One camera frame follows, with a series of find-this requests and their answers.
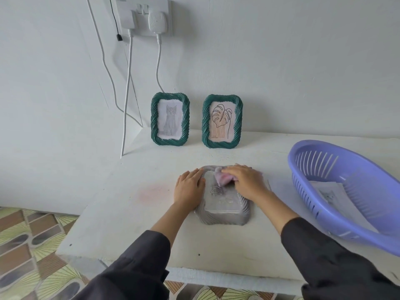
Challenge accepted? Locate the curved white charging cable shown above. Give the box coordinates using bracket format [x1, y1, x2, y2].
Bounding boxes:
[155, 33, 165, 93]

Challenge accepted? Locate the black cable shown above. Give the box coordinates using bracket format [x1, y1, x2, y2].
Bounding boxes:
[108, 0, 123, 42]

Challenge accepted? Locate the white rectangular charger adapter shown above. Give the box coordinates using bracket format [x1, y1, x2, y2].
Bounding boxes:
[120, 9, 138, 30]

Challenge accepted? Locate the thin white cable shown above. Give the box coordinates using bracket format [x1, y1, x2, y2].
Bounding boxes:
[85, 0, 143, 128]

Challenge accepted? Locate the purple plastic basket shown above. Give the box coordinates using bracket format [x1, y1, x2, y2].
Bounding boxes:
[287, 140, 400, 257]

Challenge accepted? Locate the pink purple cloth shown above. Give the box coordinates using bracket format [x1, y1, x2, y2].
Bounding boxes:
[214, 163, 265, 188]

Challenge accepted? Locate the white wall socket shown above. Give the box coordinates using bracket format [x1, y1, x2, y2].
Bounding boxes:
[115, 0, 173, 37]

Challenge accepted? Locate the person's right forearm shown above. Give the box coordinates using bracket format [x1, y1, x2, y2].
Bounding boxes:
[253, 190, 400, 300]

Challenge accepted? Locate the grey frame with rose drawing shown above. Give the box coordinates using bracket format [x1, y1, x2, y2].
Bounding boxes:
[193, 165, 252, 226]

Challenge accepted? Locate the white rounded charger adapter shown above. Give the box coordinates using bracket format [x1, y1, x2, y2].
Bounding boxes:
[147, 10, 168, 35]

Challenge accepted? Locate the person's right hand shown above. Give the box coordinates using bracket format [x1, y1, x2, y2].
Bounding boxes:
[221, 164, 271, 203]

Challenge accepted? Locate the person's left hand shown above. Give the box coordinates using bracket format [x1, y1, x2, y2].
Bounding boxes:
[173, 167, 207, 213]

